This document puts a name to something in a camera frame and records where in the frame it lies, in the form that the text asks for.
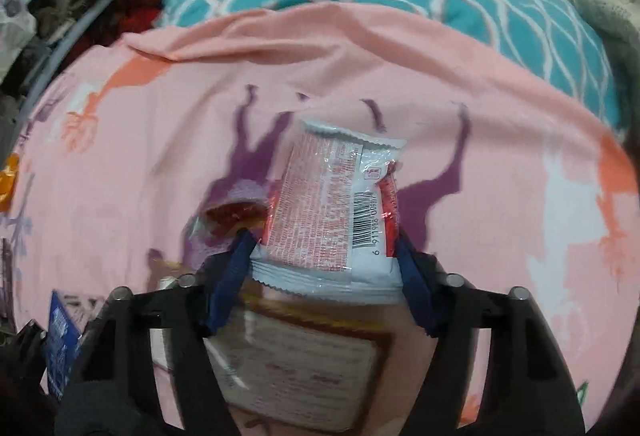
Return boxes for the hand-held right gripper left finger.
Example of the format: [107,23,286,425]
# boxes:
[67,229,259,436]

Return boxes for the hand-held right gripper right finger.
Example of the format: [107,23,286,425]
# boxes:
[394,234,587,436]

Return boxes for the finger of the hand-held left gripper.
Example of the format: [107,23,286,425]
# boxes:
[12,320,51,397]

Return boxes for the blue snack packet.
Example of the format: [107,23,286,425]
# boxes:
[42,291,84,400]

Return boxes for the red and white snack packet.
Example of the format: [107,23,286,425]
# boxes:
[249,116,408,305]

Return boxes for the small red clear wrapper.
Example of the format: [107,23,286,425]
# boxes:
[187,196,273,243]

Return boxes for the dark cloth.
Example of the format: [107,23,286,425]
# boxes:
[54,379,168,436]

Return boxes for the pink printed blanket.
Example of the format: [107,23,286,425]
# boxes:
[0,1,640,436]

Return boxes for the orange wrapper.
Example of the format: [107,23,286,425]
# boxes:
[0,153,22,213]

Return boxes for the white plastic bag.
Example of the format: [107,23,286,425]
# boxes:
[0,0,39,83]

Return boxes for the grey knitted cushion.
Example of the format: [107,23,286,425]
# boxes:
[567,0,640,53]

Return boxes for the beige packet with brown frame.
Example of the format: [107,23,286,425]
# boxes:
[207,291,396,435]

